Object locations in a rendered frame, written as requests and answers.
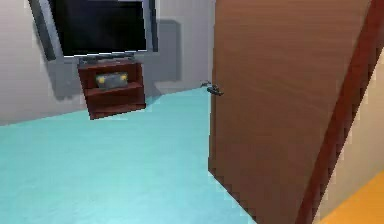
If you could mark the dark red television stand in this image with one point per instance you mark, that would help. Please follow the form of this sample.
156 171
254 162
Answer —
115 96

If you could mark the brown wooden room door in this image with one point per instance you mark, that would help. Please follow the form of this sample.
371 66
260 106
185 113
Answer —
276 110

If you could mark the black television set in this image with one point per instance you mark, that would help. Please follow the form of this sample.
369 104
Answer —
100 26

